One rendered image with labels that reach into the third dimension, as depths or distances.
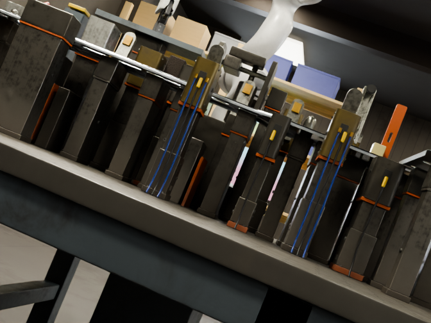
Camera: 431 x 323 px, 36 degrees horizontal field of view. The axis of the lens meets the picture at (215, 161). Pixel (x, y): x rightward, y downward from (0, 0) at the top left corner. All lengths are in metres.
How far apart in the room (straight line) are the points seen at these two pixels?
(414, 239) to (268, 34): 1.16
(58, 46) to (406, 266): 0.95
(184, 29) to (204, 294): 6.37
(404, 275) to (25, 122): 0.93
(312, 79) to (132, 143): 5.38
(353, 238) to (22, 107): 0.84
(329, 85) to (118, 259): 6.08
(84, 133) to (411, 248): 0.88
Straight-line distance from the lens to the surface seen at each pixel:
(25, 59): 1.68
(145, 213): 0.97
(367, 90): 1.93
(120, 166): 1.73
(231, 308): 0.99
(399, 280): 1.38
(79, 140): 1.77
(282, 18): 2.36
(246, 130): 1.70
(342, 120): 1.53
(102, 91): 1.77
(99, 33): 1.99
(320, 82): 7.01
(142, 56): 1.95
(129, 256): 1.02
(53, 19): 1.69
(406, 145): 11.15
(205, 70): 1.57
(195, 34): 7.24
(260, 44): 2.33
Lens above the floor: 0.74
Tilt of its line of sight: 3 degrees up
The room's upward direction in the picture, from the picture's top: 22 degrees clockwise
